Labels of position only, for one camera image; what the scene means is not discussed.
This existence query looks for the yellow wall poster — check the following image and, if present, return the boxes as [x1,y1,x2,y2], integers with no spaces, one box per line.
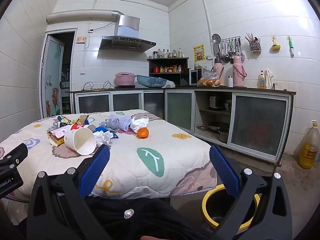
[192,44,206,62]

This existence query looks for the row of seasoning containers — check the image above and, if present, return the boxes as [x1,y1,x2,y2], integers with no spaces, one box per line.
[153,65,182,74]

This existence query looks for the plastic bag of bread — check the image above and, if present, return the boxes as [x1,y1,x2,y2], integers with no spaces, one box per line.
[197,70,222,87]

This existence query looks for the white tissue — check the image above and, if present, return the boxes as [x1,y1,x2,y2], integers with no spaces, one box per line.
[130,117,149,133]
[94,130,114,147]

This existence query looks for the steel range hood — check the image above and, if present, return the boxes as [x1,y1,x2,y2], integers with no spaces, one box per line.
[98,15,157,53]

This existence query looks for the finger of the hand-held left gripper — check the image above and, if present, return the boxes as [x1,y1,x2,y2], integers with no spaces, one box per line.
[0,143,28,167]

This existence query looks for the braided metal cable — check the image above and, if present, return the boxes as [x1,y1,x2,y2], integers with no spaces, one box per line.
[4,194,29,205]

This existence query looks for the kitchen counter cabinet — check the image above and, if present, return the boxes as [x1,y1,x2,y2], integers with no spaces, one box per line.
[70,87,297,162]

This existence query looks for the yellow cooking oil bottle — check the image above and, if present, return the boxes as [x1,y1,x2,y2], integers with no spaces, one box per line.
[299,120,320,170]

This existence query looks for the exhaust duct pipe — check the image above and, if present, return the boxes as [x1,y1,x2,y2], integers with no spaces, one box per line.
[46,10,124,23]

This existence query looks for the pink thermos flask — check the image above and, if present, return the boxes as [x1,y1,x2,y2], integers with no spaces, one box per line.
[212,57,225,85]
[231,56,247,87]

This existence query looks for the blue plastic basket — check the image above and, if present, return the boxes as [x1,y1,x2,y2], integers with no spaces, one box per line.
[136,74,167,88]

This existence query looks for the pink yellow small carton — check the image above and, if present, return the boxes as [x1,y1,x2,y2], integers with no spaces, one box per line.
[47,126,73,147]

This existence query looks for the rack of hanging utensils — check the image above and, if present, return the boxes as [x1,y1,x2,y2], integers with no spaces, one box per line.
[212,33,245,63]

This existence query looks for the yellow hanging brush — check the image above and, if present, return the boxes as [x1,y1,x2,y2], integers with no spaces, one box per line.
[269,36,281,50]

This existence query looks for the green handled brush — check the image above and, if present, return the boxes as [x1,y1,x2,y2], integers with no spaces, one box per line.
[287,36,295,58]

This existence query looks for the frying pan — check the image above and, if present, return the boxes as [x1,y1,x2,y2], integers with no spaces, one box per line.
[196,122,229,133]

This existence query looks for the orange mandarin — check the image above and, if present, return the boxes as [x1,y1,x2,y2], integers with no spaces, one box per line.
[136,127,149,139]

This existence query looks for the microwave oven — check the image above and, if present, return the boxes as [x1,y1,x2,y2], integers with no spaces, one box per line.
[180,67,208,86]

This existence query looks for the black yellow-rimmed trash bin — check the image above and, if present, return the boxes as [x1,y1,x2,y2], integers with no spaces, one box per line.
[201,184,261,230]

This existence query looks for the red label paper cup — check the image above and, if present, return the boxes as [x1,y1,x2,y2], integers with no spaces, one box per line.
[64,122,97,156]

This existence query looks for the pink basin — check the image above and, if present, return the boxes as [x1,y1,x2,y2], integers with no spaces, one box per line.
[114,72,137,88]

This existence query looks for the black power cables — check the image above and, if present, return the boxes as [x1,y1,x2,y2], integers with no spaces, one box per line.
[82,81,115,91]

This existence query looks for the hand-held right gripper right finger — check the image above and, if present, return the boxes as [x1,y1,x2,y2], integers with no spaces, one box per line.
[209,144,293,240]

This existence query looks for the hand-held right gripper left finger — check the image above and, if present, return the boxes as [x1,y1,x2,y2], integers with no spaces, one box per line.
[26,144,112,240]

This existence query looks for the white foam fruit net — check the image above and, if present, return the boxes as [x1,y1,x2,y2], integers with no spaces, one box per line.
[106,115,132,132]

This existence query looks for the row of glass jars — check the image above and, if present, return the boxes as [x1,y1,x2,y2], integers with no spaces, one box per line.
[152,47,185,59]

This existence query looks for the dark wooden spice shelf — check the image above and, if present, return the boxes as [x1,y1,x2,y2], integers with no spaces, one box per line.
[147,57,189,86]

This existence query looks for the white hanging cloth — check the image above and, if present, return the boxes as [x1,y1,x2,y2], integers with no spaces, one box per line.
[264,69,275,89]

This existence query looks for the metal chopstick holder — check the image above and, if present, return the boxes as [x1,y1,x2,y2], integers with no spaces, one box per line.
[245,32,262,53]

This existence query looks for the floral glass door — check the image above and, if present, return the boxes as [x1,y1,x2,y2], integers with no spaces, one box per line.
[39,29,78,119]

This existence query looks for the blue yellow snack wrapper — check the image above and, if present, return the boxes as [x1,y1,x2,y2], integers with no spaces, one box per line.
[57,114,90,128]

